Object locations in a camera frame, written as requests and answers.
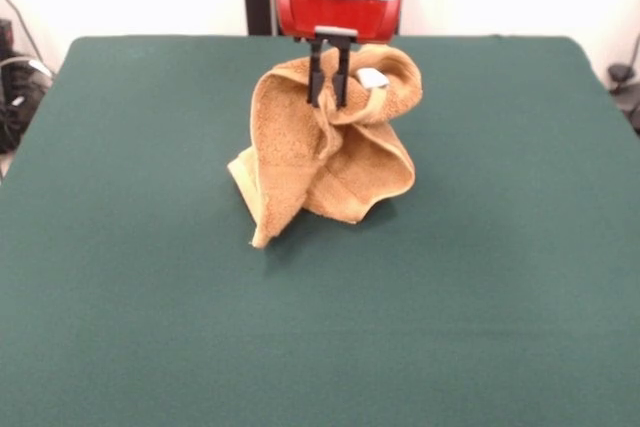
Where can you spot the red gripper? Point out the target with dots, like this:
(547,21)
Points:
(340,14)

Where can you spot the yellow terry towel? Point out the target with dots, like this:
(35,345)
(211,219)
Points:
(290,147)

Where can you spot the dark green tablecloth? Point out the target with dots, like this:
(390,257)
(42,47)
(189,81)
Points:
(150,322)

